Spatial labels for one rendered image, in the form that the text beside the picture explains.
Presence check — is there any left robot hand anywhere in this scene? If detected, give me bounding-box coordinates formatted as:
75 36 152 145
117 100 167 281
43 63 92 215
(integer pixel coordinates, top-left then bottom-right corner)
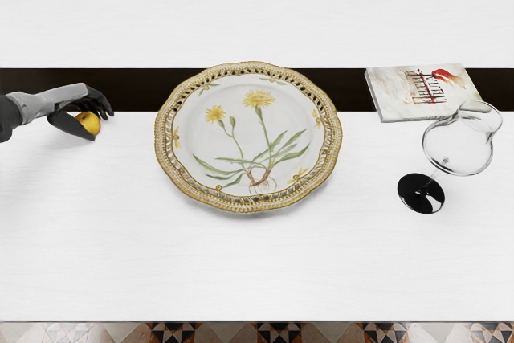
7 82 115 142

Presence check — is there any yellow round fruit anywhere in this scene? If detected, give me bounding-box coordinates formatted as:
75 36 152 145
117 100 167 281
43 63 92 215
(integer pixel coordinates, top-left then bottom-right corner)
75 112 101 136

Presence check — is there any floral plate with gold rim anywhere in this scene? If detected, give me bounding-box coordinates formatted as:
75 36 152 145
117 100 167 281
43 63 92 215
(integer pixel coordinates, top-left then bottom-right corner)
153 60 343 215

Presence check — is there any white book with red print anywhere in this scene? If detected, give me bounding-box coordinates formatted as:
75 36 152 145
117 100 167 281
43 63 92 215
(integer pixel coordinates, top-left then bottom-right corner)
364 63 496 124

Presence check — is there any clear wine glass black base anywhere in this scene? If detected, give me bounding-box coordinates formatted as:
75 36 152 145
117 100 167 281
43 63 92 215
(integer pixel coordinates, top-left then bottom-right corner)
397 99 504 214

